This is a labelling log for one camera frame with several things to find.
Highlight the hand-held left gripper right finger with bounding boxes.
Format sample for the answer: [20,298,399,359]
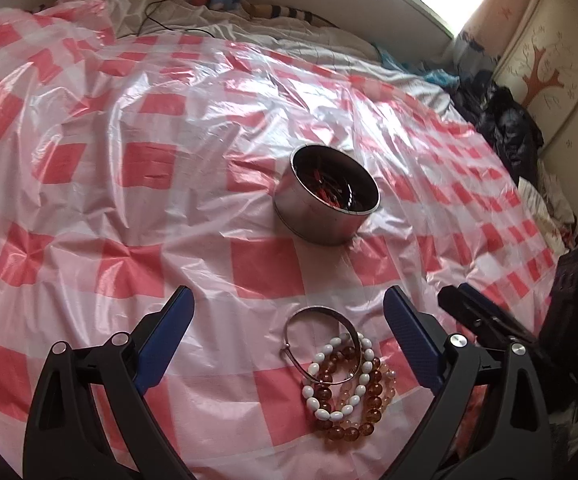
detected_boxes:
[383,285,554,480]

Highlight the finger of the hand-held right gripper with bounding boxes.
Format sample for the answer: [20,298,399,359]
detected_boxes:
[456,283,544,356]
[438,286,514,356]

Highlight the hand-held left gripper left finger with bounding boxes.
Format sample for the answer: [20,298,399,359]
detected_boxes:
[23,285,196,480]

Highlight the pale pink bead bracelet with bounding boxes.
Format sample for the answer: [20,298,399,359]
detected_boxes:
[341,360,398,413]

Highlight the dark brown bead bracelet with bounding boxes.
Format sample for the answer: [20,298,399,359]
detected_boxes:
[315,344,365,428]

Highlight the silver bangle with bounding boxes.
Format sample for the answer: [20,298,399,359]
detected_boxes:
[280,306,365,383]

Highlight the white bead bracelet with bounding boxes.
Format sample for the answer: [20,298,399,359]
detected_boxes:
[301,331,375,423]

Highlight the large amber bead bracelet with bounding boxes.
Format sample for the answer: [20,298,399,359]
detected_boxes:
[325,357,397,442]

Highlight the round metal tin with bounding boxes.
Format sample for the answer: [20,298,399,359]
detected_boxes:
[274,144,381,247]

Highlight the crumpled white cloth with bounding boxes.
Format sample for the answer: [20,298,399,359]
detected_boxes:
[519,160,577,256]

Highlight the red white checked plastic sheet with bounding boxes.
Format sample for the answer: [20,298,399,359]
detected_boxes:
[0,0,562,480]

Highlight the black puffer jacket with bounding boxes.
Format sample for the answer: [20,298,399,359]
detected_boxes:
[449,70,544,186]

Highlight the wardrobe with tree decal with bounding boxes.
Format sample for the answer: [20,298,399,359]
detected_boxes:
[489,0,578,241]

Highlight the blue plastic bag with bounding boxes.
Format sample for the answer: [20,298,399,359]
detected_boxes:
[376,45,462,88]

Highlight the pink curtain with blue hem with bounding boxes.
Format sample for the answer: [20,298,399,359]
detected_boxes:
[444,0,550,81]

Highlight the white grid-lined bedding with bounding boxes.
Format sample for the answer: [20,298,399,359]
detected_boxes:
[89,0,464,126]

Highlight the striped pillow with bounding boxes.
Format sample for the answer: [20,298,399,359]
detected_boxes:
[241,2,340,28]

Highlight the black charger cable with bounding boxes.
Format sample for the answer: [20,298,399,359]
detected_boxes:
[129,0,220,41]

